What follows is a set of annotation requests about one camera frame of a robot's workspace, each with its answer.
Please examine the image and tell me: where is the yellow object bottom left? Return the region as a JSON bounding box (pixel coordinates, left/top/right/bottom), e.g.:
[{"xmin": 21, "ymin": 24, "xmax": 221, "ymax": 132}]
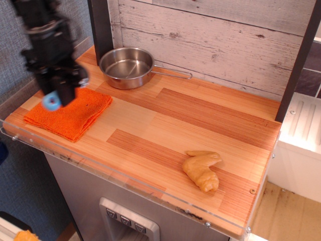
[{"xmin": 13, "ymin": 230, "xmax": 39, "ymax": 241}]

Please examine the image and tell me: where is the grey toy fridge cabinet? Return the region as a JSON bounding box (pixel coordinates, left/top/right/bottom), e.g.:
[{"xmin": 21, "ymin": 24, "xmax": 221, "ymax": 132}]
[{"xmin": 45, "ymin": 154, "xmax": 229, "ymax": 240}]

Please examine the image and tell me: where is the blue handled grey spoon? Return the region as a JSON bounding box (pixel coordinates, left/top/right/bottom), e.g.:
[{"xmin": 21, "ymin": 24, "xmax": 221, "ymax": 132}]
[{"xmin": 42, "ymin": 91, "xmax": 62, "ymax": 111}]

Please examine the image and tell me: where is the orange folded cloth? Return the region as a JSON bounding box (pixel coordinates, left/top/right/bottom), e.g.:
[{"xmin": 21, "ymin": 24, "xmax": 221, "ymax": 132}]
[{"xmin": 24, "ymin": 88, "xmax": 113, "ymax": 143}]

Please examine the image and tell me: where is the small steel pot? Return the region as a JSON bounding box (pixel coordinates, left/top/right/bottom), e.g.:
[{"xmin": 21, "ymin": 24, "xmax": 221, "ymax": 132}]
[{"xmin": 99, "ymin": 47, "xmax": 193, "ymax": 90}]

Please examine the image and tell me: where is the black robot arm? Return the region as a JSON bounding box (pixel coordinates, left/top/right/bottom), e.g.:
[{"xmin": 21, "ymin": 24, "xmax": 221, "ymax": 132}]
[{"xmin": 12, "ymin": 1, "xmax": 89, "ymax": 111}]

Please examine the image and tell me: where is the clear acrylic edge guard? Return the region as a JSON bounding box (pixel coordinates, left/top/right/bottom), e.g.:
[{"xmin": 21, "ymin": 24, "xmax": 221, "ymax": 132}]
[{"xmin": 3, "ymin": 114, "xmax": 280, "ymax": 240}]

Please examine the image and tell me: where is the toy chicken wing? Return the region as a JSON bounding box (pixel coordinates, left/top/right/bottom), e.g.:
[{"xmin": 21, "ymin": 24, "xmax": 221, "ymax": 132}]
[{"xmin": 182, "ymin": 151, "xmax": 222, "ymax": 192}]

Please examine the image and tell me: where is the dark right frame post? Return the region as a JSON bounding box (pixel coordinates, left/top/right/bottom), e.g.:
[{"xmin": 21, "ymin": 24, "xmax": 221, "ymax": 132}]
[{"xmin": 275, "ymin": 0, "xmax": 320, "ymax": 123}]

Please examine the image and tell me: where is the white toy sink unit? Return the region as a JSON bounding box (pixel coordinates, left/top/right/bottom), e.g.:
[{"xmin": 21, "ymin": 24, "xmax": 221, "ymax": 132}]
[{"xmin": 267, "ymin": 93, "xmax": 320, "ymax": 202}]

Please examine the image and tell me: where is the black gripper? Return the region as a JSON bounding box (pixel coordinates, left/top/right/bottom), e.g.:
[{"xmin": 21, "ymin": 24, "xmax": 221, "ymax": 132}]
[{"xmin": 22, "ymin": 22, "xmax": 89, "ymax": 107}]

